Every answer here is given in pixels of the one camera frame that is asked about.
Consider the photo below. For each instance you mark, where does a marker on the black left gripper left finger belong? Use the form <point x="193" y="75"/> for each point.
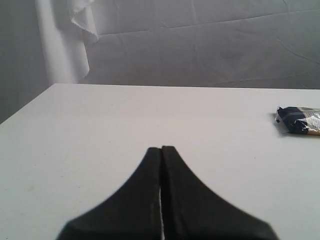
<point x="133" y="212"/>

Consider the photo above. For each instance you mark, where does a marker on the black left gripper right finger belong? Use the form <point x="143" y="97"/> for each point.
<point x="192" y="211"/>

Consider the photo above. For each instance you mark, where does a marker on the blue white noodle packet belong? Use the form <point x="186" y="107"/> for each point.
<point x="298" y="120"/>

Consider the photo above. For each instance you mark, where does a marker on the white backdrop cloth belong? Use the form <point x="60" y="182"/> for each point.
<point x="185" y="43"/>

